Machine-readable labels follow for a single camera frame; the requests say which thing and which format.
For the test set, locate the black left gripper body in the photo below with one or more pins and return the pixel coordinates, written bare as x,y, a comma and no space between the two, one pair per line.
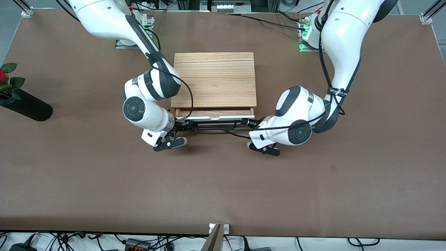
253,123

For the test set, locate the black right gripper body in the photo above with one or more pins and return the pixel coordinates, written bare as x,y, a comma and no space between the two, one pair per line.
181,125

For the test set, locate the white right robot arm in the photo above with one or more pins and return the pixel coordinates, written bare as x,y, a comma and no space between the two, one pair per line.
104,17

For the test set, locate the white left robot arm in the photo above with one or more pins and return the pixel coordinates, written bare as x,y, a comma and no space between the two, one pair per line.
345,28

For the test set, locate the light wooden drawer cabinet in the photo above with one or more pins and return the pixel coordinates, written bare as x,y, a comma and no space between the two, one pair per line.
214,80

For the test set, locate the white power strip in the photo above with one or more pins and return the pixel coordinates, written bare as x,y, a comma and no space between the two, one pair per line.
230,6

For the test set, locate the black connector block orange levers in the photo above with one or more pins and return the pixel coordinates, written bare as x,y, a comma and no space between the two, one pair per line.
136,244

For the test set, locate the black vase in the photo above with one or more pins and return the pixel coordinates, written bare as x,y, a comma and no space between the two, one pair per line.
29,106

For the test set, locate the red rose with green leaves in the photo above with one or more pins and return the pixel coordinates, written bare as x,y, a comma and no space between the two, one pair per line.
8,83

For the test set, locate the black power adapter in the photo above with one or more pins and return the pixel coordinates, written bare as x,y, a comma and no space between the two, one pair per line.
21,247

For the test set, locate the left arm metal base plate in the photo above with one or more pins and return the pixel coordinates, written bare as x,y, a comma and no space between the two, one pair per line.
306,48

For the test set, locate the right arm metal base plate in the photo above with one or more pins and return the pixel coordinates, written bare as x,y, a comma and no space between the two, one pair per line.
127,44

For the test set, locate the small metal bracket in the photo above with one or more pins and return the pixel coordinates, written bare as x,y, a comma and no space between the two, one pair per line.
225,228

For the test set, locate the grey wedge-shaped post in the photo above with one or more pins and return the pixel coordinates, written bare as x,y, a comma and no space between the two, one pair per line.
213,240

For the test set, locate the aluminium corner bracket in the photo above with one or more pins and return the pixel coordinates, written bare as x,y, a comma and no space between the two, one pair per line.
427,18
28,12

